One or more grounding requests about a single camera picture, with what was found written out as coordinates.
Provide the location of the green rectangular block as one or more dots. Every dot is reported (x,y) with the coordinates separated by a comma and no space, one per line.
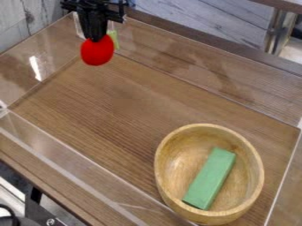
(211,179)

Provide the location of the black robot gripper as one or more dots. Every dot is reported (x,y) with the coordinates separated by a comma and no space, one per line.
(108,10)

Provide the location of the metal frame in background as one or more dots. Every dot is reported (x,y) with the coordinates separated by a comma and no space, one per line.
(280,30)

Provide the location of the red plush fruit green leaf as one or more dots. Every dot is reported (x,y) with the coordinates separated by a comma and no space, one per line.
(97,53)

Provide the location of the black table leg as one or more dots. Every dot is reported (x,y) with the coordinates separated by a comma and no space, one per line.
(37,195)

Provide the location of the wooden bowl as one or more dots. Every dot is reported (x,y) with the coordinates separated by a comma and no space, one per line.
(180,159)

